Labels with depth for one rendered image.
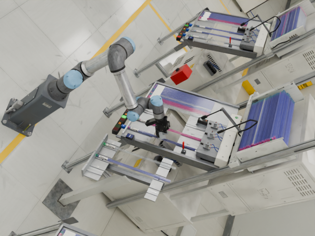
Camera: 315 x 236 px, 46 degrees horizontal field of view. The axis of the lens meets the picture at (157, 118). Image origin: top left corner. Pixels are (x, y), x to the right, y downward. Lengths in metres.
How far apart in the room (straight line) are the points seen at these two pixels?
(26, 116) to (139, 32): 2.05
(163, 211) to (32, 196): 1.02
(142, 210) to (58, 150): 0.86
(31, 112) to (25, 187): 0.56
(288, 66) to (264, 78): 0.25
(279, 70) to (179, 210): 1.62
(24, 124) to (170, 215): 1.35
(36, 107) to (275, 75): 2.19
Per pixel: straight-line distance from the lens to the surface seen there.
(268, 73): 3.73
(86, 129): 3.42
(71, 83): 2.48
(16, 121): 3.02
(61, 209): 3.08
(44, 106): 2.73
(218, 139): 2.65
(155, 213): 3.18
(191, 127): 2.77
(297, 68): 3.67
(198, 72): 3.88
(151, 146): 2.59
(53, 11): 3.82
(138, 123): 2.75
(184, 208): 3.08
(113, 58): 2.24
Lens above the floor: 2.62
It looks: 40 degrees down
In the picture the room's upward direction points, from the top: 64 degrees clockwise
